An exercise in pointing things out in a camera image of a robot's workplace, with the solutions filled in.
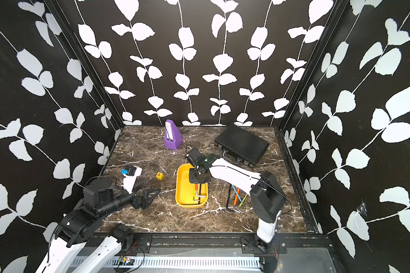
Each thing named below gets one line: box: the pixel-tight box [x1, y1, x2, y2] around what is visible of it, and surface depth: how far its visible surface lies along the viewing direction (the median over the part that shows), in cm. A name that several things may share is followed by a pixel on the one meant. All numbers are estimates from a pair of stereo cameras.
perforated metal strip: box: [70, 256, 262, 269], surface depth 71 cm
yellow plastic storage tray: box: [175, 163, 209, 209], surface depth 89 cm
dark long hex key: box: [225, 183, 235, 212], surface depth 90 cm
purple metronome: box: [164, 119, 183, 151], surface depth 106 cm
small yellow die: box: [156, 171, 164, 181], surface depth 96 cm
